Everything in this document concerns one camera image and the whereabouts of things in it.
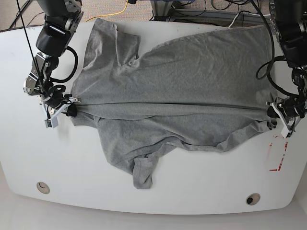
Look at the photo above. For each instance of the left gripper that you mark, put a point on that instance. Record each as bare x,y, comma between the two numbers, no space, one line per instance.
291,110

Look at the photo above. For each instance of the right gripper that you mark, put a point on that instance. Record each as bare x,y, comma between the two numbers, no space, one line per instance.
53,106

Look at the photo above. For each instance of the grey t-shirt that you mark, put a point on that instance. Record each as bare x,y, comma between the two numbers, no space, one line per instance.
196,92

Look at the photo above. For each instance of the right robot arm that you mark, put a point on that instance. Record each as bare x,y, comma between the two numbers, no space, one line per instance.
62,18

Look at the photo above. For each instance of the red tape rectangle marking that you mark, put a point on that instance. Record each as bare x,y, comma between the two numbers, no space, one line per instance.
276,153

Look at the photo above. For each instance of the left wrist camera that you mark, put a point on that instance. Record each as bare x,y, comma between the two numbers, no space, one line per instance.
286,132

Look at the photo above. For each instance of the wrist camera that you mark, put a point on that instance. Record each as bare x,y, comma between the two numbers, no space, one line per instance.
51,123
286,132

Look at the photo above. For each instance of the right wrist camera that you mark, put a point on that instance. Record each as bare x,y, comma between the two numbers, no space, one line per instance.
51,123

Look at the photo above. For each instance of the left table cable grommet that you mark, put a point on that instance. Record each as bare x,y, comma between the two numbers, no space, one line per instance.
43,188

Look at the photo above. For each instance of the table cable grommet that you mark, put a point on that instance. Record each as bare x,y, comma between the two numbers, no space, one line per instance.
253,199
43,188

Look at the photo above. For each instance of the right table cable grommet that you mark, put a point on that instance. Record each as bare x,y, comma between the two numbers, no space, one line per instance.
253,199

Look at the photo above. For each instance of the aluminium frame stand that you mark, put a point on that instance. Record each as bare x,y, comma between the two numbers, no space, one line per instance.
228,13

